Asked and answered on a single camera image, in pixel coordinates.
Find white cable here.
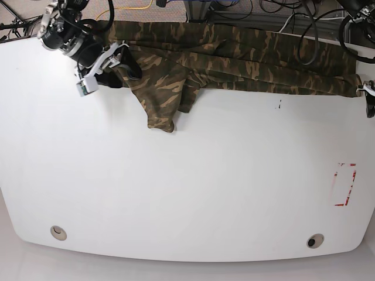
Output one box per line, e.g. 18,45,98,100
278,11,308,33

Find aluminium frame post base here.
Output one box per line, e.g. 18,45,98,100
183,0,213,22

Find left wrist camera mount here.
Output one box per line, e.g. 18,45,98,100
357,80,375,97

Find left table cable grommet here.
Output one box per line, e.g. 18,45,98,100
50,226,67,241

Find right table cable grommet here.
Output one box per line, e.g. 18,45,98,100
306,234,325,249

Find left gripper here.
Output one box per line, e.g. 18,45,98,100
365,93,375,118

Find red tape rectangle marking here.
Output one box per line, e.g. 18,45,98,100
330,163,356,207

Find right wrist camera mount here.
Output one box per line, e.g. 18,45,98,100
74,41,129,97

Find table cable grommet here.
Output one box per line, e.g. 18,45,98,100
306,234,325,249
50,226,67,241

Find camouflage T-shirt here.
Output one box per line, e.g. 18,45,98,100
101,21,362,132

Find black tripod legs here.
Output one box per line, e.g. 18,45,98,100
1,1,42,43

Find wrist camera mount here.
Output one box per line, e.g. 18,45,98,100
74,41,129,97
357,80,375,97

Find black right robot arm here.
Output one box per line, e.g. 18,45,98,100
37,1,142,81

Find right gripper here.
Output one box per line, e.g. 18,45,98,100
73,40,142,80

